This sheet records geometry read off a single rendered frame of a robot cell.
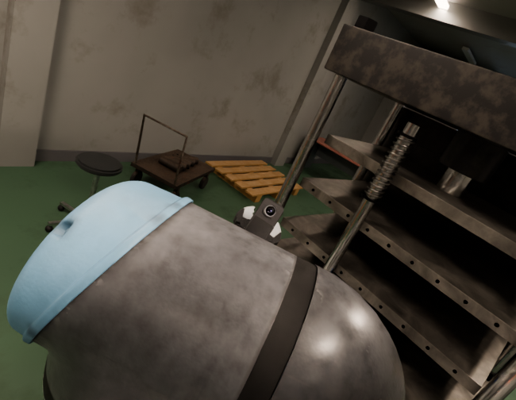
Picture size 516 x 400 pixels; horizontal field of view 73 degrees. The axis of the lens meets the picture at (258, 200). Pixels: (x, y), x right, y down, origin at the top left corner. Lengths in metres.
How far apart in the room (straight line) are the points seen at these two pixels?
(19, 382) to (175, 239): 2.01
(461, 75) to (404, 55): 0.23
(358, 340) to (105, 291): 0.13
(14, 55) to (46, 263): 3.33
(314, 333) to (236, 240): 0.06
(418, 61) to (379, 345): 1.39
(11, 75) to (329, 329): 3.45
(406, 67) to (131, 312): 1.45
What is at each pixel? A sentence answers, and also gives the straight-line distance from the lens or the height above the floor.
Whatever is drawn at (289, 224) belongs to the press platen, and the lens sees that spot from 1.89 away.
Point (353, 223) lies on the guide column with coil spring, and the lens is 1.62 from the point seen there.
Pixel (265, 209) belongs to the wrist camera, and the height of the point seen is 1.53.
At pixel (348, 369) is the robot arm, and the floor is 1.67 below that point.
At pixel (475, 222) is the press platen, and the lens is 1.54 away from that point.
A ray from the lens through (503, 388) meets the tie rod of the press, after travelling 1.56.
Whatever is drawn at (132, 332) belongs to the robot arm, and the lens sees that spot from 0.19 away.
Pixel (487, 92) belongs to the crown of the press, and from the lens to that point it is 1.44.
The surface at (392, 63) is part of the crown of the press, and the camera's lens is 1.58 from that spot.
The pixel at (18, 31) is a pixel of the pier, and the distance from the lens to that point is 3.47.
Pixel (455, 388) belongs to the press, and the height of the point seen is 0.78.
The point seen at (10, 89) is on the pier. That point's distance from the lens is 3.57.
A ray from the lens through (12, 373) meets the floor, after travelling 2.21.
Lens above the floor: 1.78
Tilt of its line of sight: 22 degrees down
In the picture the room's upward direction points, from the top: 24 degrees clockwise
